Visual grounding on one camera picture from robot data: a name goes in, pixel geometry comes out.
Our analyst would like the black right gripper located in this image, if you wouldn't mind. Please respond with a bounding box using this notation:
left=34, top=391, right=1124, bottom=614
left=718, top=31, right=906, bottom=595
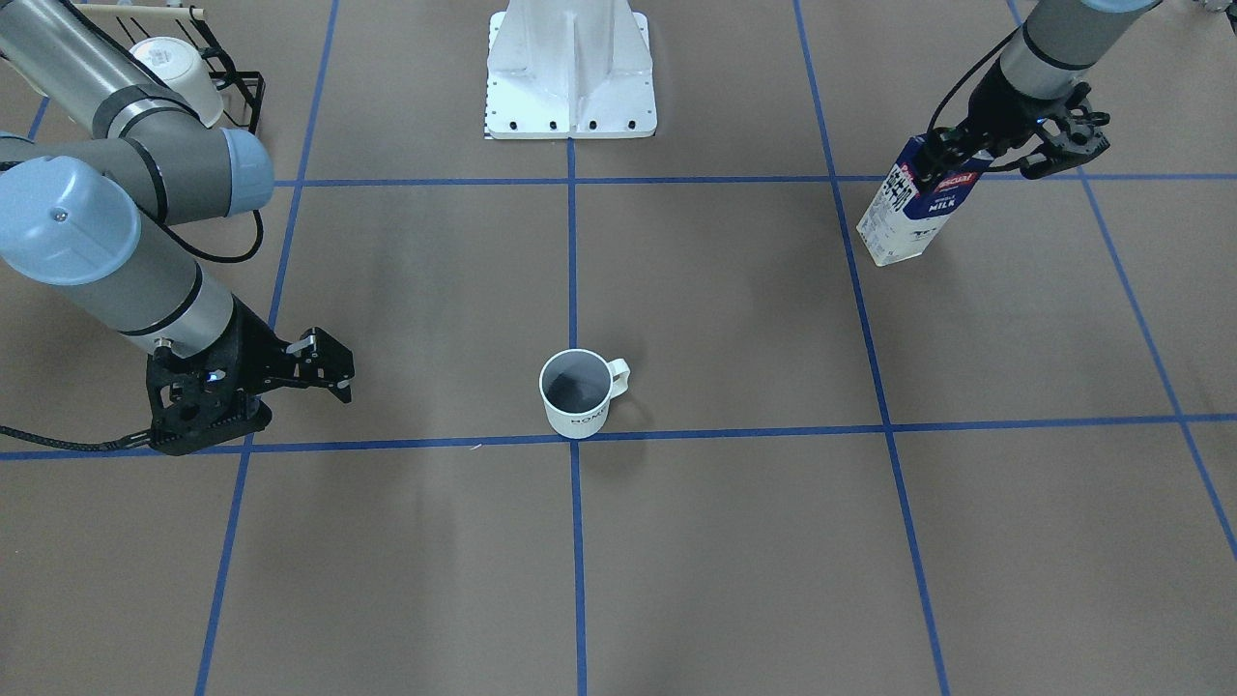
left=146, top=300, right=357, bottom=455

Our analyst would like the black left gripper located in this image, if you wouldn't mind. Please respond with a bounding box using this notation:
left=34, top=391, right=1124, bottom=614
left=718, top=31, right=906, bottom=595
left=913, top=68, right=1110, bottom=189

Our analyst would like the blue white milk carton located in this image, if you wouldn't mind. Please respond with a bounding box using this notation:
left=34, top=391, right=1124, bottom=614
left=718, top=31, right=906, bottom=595
left=856, top=134, right=995, bottom=266

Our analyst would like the white ribbed HOME mug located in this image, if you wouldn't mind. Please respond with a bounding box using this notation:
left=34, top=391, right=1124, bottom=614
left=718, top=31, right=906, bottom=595
left=537, top=347, right=631, bottom=440

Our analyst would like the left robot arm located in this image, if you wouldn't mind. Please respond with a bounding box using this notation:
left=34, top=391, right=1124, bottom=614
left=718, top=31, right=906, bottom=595
left=910, top=1, right=1158, bottom=192

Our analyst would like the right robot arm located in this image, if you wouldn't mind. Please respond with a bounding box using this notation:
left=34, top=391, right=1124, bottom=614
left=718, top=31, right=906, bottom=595
left=1, top=1, right=357, bottom=455

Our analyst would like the white upside-down mug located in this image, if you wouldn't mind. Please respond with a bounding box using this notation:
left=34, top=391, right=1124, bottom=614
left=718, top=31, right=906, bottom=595
left=129, top=36, right=224, bottom=129

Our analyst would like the black wire mug rack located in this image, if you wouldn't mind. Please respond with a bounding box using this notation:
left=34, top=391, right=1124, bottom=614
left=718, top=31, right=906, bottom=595
left=114, top=17, right=266, bottom=134

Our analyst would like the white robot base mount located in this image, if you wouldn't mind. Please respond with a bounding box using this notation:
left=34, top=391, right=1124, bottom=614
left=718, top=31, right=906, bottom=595
left=482, top=1, right=658, bottom=140

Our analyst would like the wooden rack handle rod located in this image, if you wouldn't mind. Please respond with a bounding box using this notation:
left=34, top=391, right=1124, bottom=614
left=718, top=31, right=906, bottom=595
left=75, top=2, right=208, bottom=21

